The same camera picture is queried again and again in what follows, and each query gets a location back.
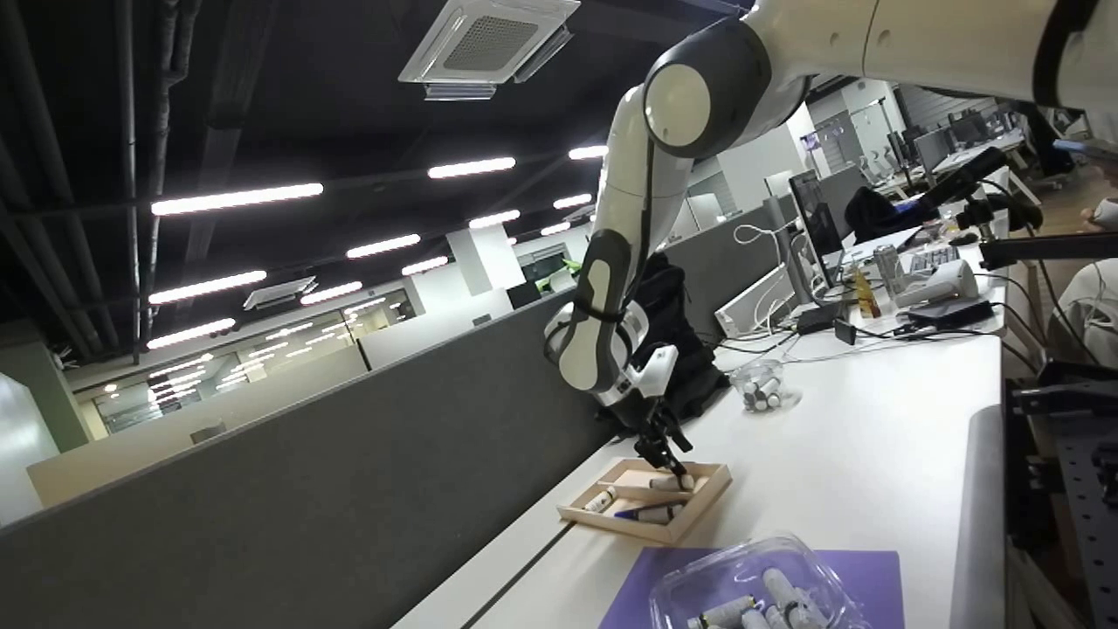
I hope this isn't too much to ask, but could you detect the computer monitor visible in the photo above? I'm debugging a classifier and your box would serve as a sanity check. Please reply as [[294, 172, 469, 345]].
[[790, 172, 847, 256]]

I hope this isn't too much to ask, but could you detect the wooden two-compartment box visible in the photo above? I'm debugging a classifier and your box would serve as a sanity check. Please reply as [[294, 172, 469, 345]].
[[558, 457, 728, 544]]

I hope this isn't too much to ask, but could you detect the ceiling air conditioner unit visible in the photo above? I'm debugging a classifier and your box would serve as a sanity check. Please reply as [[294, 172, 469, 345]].
[[398, 0, 579, 103]]

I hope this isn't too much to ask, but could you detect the black backpack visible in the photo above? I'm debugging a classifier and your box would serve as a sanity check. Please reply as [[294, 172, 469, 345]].
[[636, 251, 728, 422]]

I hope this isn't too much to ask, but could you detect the clear round plastic container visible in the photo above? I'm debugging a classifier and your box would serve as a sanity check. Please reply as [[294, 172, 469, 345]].
[[732, 361, 801, 411]]

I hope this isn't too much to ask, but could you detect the grey desk partition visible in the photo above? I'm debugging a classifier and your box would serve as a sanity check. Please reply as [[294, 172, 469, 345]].
[[0, 302, 606, 629]]

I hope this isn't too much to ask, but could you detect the blue marker pen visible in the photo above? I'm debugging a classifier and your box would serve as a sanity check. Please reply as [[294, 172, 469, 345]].
[[614, 503, 674, 521]]

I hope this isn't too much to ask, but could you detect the small white bottle compartment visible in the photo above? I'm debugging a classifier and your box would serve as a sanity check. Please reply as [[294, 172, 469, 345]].
[[650, 475, 687, 489], [583, 493, 614, 514]]

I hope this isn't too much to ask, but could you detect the purple paper sheet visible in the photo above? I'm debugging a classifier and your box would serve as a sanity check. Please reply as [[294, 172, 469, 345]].
[[602, 538, 905, 629]]

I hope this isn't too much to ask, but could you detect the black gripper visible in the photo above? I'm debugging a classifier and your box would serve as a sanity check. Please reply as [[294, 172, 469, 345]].
[[606, 387, 692, 480]]

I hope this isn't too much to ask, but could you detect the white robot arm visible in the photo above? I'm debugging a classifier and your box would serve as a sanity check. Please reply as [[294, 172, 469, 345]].
[[544, 0, 1118, 401]]

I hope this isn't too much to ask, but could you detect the clear plastic clamshell tray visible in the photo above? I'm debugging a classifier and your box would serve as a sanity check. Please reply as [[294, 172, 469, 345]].
[[650, 538, 869, 629]]

